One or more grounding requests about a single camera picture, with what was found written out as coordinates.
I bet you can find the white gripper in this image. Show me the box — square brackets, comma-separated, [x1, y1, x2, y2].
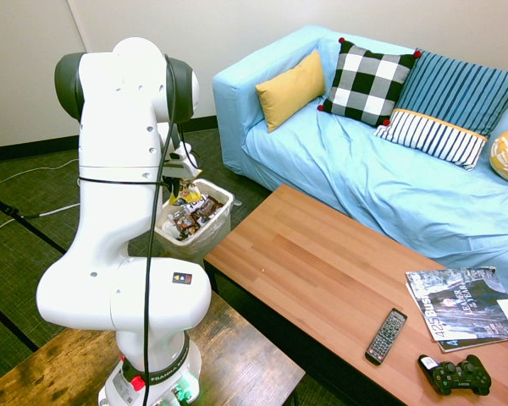
[161, 141, 202, 200]

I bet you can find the yellow white baked chip bag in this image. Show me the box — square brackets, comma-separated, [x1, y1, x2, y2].
[168, 167, 205, 207]

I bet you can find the grey plastic trash bin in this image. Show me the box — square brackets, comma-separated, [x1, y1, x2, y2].
[154, 178, 235, 264]

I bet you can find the white bin with snack packets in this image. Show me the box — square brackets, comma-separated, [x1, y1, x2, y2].
[154, 178, 235, 261]

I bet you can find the dark printed snack wrapper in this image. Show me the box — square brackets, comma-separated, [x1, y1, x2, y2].
[172, 213, 202, 242]

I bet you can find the brown snack wrapper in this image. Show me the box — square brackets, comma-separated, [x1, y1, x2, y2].
[190, 195, 225, 222]

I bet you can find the plain yellow pillow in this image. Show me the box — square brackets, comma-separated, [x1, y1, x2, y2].
[255, 49, 327, 134]

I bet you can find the light blue sofa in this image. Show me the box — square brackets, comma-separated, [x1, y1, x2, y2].
[213, 24, 508, 306]

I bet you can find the black white checkered pillow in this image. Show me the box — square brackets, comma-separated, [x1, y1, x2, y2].
[317, 36, 422, 128]

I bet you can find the black TV remote control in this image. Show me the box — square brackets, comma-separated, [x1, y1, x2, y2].
[364, 307, 409, 366]

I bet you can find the white navy striped pillow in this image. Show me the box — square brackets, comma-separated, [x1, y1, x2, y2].
[373, 107, 489, 172]

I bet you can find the blue striped large pillow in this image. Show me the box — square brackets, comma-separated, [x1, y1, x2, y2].
[395, 49, 508, 139]

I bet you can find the business magazine with dark cover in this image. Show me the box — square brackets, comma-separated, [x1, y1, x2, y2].
[405, 266, 508, 343]

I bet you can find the magazine with white edge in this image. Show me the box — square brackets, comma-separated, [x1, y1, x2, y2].
[405, 282, 508, 354]

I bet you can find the black game controller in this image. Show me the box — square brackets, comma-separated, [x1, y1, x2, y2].
[417, 354, 493, 397]

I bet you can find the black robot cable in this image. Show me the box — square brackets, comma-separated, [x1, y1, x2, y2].
[78, 53, 201, 406]

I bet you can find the white floor cable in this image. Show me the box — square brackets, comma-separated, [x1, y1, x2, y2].
[0, 157, 80, 186]
[0, 202, 81, 236]

